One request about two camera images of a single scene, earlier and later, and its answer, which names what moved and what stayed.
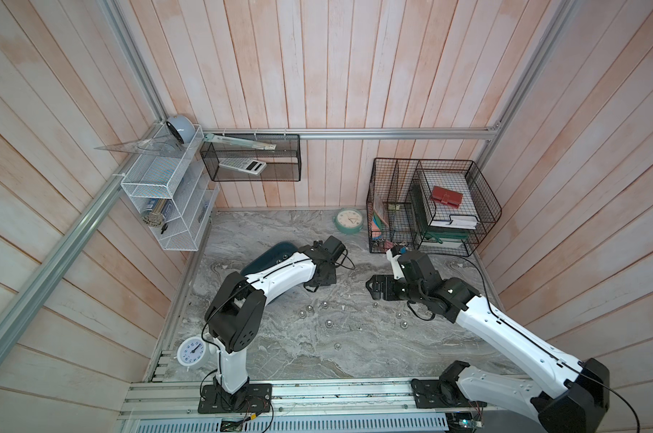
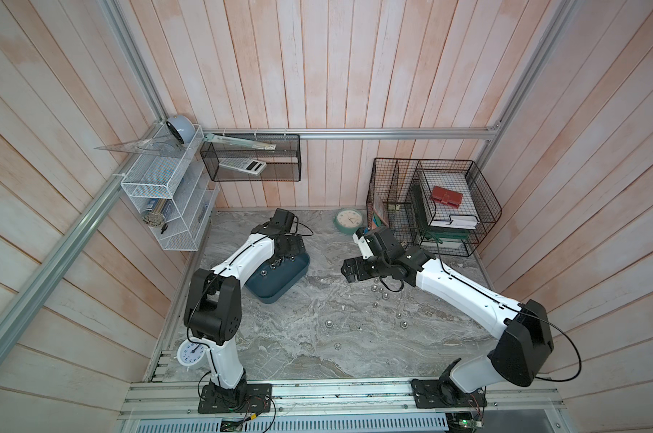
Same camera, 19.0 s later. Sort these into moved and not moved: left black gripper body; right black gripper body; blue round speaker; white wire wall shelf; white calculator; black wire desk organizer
Moved: left black gripper body; right black gripper body
Not moved: white calculator; black wire desk organizer; white wire wall shelf; blue round speaker
